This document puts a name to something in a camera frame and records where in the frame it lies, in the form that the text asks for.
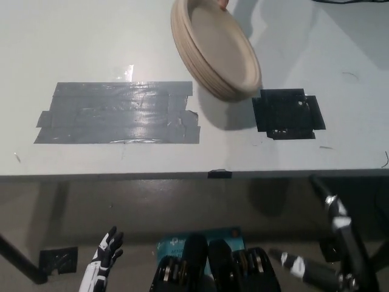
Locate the teal router box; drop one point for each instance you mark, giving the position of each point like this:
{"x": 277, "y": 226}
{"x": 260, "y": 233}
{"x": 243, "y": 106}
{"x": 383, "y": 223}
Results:
{"x": 173, "y": 243}

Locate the grey duct tape patch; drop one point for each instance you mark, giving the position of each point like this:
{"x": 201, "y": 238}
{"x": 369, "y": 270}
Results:
{"x": 115, "y": 112}

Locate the stack of beige paper plates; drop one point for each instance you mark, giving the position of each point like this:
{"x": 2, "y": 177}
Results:
{"x": 218, "y": 39}

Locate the small black tape strip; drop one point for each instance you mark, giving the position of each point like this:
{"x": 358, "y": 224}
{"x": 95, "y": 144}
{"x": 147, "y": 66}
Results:
{"x": 220, "y": 174}

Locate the black floor tape patch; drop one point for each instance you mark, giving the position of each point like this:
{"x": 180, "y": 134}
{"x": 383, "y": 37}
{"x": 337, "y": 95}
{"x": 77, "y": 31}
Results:
{"x": 59, "y": 260}
{"x": 329, "y": 249}

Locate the black tape patch square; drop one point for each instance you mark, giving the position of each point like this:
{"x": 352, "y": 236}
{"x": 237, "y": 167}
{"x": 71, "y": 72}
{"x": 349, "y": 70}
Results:
{"x": 285, "y": 115}

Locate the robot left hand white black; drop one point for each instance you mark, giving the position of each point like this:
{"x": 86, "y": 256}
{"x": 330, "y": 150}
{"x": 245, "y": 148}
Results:
{"x": 101, "y": 258}

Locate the person hand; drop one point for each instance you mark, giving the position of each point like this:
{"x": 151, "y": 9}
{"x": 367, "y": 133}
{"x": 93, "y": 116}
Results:
{"x": 224, "y": 3}

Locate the robot right hand white black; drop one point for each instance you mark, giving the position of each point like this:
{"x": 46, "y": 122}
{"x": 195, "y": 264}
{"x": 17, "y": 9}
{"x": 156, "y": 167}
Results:
{"x": 352, "y": 258}

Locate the clear tape piece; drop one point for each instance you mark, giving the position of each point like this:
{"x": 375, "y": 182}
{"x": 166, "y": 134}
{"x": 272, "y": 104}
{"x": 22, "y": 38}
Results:
{"x": 126, "y": 72}

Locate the black table leg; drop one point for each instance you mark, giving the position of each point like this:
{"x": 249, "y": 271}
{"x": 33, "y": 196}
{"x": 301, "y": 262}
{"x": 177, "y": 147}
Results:
{"x": 21, "y": 261}

